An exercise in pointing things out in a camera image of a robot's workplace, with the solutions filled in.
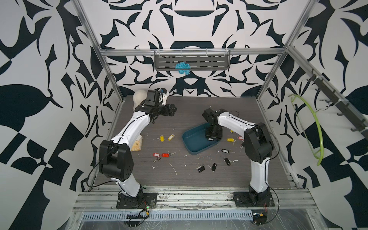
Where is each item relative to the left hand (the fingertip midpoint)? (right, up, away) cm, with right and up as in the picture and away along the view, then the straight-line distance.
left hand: (169, 105), depth 87 cm
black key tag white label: (+34, -28, +4) cm, 45 cm away
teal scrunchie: (+10, +24, +4) cm, 27 cm away
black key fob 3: (+19, -37, -3) cm, 42 cm away
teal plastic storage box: (+16, -23, +9) cm, 29 cm away
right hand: (+25, -20, +7) cm, 33 cm away
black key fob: (+35, -34, 0) cm, 49 cm away
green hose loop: (+70, -26, -23) cm, 78 cm away
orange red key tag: (-2, -31, +2) cm, 31 cm away
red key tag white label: (-8, -30, +2) cm, 32 cm away
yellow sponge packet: (-20, -24, +2) cm, 32 cm away
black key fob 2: (+26, -36, -2) cm, 45 cm away
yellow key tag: (-6, -21, +9) cm, 24 cm away
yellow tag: (+39, -22, +9) cm, 46 cm away
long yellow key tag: (0, -21, +9) cm, 23 cm away
